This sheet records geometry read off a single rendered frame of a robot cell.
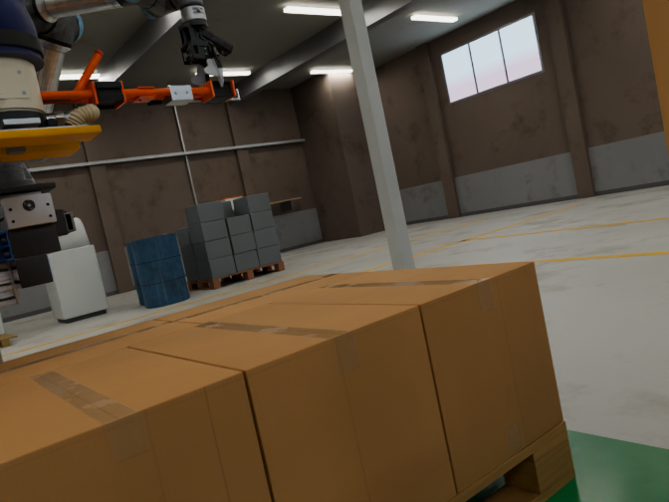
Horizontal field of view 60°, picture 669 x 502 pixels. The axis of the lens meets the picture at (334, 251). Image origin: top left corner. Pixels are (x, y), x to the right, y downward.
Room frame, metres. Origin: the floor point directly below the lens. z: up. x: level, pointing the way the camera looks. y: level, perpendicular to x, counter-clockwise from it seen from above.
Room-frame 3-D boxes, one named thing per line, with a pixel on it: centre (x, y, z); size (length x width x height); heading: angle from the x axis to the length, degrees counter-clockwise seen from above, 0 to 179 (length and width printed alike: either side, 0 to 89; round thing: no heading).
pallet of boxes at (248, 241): (9.00, 1.57, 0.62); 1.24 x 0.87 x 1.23; 129
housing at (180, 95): (1.77, 0.36, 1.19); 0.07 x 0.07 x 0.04; 39
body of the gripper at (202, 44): (1.84, 0.28, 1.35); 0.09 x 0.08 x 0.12; 129
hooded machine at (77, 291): (8.25, 3.71, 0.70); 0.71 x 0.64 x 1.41; 39
